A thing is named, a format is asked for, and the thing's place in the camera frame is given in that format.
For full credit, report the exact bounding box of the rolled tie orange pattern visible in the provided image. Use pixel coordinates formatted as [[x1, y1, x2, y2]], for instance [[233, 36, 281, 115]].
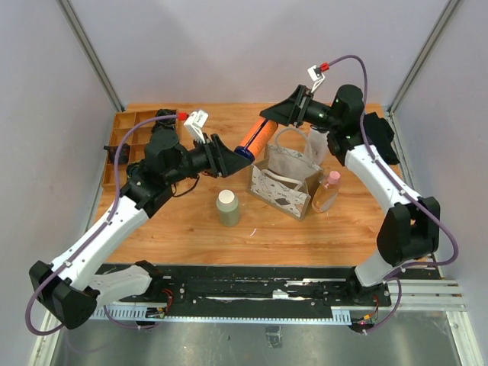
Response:
[[103, 143, 130, 165]]

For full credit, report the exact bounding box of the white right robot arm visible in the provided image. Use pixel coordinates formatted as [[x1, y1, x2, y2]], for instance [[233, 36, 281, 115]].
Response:
[[260, 84, 440, 305]]

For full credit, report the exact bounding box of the aluminium frame post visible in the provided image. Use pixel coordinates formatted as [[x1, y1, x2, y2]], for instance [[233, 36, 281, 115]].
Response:
[[387, 0, 464, 115], [56, 0, 125, 112]]

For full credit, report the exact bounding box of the white bottle grey cap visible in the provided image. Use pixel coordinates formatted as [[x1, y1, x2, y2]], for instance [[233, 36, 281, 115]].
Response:
[[304, 126, 329, 165]]

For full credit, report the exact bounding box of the rolled tie green pattern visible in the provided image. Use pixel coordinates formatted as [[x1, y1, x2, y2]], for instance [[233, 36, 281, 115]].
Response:
[[156, 108, 178, 124]]

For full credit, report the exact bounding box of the white slotted cable duct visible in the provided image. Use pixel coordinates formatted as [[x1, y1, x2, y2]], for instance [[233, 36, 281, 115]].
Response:
[[93, 307, 352, 325]]

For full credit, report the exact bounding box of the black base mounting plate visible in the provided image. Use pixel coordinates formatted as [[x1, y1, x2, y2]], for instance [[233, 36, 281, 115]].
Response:
[[157, 265, 391, 319]]

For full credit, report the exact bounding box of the wooden compartment tray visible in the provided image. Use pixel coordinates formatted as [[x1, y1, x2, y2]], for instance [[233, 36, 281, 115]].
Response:
[[101, 109, 188, 192]]

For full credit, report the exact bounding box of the beige canvas bag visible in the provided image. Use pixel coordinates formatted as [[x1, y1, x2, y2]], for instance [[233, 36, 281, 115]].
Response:
[[247, 127, 323, 221]]

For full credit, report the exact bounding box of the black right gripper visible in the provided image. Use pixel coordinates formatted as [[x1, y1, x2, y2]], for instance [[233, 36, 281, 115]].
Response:
[[259, 85, 339, 132]]

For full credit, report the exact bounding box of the right aluminium frame post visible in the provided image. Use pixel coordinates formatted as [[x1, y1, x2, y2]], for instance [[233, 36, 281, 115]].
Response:
[[387, 0, 464, 115]]

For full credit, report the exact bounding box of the black garment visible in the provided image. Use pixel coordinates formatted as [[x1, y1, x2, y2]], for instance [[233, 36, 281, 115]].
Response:
[[363, 112, 400, 165]]

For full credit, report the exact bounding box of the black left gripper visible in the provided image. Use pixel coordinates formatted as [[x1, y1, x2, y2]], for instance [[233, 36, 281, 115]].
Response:
[[165, 133, 252, 185]]

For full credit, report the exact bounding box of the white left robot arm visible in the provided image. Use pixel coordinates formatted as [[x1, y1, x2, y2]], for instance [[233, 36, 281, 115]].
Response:
[[25, 111, 252, 336]]

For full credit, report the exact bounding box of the clear bottle pink cap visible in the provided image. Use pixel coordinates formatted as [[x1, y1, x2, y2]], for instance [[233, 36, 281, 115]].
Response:
[[312, 171, 341, 213]]

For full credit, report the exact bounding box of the left aluminium frame post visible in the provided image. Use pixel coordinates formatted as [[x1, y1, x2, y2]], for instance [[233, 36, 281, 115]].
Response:
[[56, 0, 125, 112]]

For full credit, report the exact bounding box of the cream bottle beige cap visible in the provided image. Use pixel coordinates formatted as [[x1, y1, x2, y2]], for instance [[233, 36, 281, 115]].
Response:
[[216, 189, 240, 227]]

